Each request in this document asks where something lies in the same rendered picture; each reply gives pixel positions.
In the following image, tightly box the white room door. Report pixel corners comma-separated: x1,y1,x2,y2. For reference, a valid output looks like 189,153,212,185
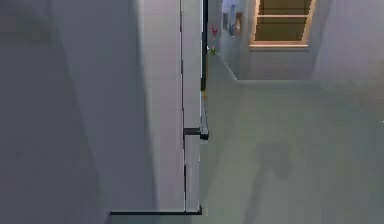
49,0,204,216

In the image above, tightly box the red flower house plant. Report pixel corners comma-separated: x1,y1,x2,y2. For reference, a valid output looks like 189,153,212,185
209,23,220,56

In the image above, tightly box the black door handle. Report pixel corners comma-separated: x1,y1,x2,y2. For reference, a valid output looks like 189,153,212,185
183,127,210,141

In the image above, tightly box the black door frame strip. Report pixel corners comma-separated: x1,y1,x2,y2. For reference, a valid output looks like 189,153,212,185
200,0,210,92

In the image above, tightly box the blue framed wall picture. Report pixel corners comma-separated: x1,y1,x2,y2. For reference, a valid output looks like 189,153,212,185
221,0,245,38

